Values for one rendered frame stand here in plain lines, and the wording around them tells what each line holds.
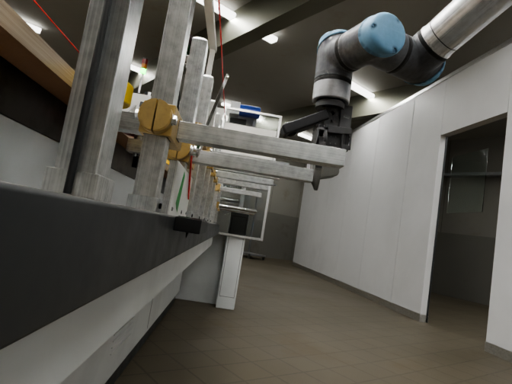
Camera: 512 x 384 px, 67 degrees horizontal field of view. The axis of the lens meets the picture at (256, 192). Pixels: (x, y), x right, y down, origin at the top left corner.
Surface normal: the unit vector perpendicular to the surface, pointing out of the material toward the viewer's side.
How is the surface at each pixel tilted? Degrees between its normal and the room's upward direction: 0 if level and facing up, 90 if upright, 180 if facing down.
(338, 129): 90
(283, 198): 90
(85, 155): 90
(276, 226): 90
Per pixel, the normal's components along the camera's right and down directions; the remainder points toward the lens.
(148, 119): 0.07, -0.09
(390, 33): 0.39, -0.04
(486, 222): -0.77, -0.18
